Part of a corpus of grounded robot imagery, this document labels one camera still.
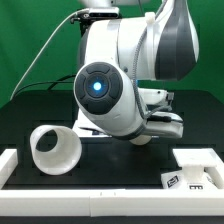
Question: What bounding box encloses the black cable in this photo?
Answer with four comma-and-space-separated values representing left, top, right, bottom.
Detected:
13, 73, 78, 98

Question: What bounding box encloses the white marker sheet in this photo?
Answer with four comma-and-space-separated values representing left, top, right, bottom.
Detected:
72, 110, 108, 138

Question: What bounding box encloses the white lamp shade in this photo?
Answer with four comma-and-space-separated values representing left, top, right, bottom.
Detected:
30, 125, 82, 175

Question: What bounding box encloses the white camera cable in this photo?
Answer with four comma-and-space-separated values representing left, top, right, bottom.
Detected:
10, 11, 84, 101

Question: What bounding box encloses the white right fence rail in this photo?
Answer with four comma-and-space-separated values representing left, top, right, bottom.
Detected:
206, 166, 224, 189

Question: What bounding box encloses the white left fence rail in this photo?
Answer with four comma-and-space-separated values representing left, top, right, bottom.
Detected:
0, 149, 18, 190

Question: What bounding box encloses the black depth camera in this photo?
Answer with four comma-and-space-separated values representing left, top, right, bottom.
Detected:
70, 7, 120, 23

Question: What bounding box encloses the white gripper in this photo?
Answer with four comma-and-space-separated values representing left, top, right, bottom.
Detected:
138, 88, 184, 138

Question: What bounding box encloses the white lamp base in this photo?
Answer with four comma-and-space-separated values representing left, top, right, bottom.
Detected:
161, 148, 224, 190

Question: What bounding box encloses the white front fence rail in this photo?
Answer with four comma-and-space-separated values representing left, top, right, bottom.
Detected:
0, 189, 224, 217

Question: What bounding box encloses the white fence rail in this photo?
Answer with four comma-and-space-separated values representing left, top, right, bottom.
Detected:
206, 166, 224, 189
0, 189, 224, 217
0, 149, 18, 190

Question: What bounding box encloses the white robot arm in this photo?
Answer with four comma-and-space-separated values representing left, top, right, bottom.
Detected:
74, 0, 199, 140

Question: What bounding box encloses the white lamp bulb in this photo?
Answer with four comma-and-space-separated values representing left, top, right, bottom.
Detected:
130, 135, 152, 146

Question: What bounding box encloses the black camera stand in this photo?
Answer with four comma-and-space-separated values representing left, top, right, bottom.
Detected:
80, 21, 90, 35

